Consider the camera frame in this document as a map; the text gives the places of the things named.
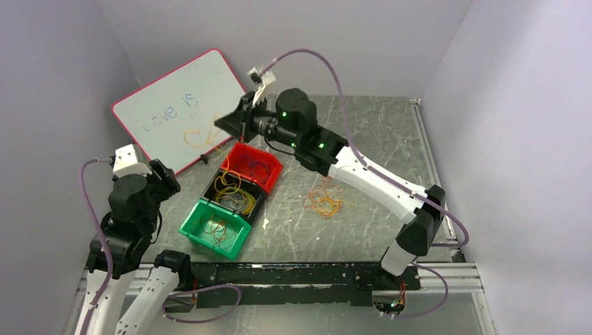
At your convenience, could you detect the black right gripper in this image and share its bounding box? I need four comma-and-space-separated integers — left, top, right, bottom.
214, 92, 299, 150

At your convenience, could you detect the purple cable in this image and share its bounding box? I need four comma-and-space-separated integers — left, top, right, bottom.
238, 154, 272, 182

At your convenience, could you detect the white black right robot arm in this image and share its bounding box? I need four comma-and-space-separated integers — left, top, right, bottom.
214, 88, 445, 289

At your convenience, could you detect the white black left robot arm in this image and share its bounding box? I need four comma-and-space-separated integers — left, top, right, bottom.
75, 156, 196, 334

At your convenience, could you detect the red plastic bin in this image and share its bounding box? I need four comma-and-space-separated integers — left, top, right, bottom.
220, 142, 283, 194

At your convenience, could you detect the pink framed whiteboard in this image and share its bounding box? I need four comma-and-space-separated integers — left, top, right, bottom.
112, 49, 245, 174

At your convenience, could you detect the green plastic bin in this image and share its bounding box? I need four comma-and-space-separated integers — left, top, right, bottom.
178, 200, 251, 260

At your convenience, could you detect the black plastic bin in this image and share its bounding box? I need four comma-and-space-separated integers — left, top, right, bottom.
200, 169, 268, 226

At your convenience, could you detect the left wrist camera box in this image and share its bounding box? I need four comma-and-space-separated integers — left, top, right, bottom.
113, 144, 152, 178

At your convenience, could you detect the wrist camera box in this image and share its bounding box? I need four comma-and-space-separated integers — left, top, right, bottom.
247, 67, 276, 107
113, 144, 152, 178

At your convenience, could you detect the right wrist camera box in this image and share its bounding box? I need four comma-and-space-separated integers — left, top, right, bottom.
247, 67, 276, 107

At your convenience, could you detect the yellow green cable coil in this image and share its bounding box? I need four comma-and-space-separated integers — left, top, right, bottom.
213, 186, 258, 217

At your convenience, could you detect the right purple robot hose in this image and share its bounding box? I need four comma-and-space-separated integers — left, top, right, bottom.
261, 48, 471, 321

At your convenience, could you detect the black base frame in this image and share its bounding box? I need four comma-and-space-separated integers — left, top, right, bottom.
176, 261, 421, 306

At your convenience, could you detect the aluminium table edge rail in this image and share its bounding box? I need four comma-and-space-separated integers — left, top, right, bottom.
408, 98, 466, 263

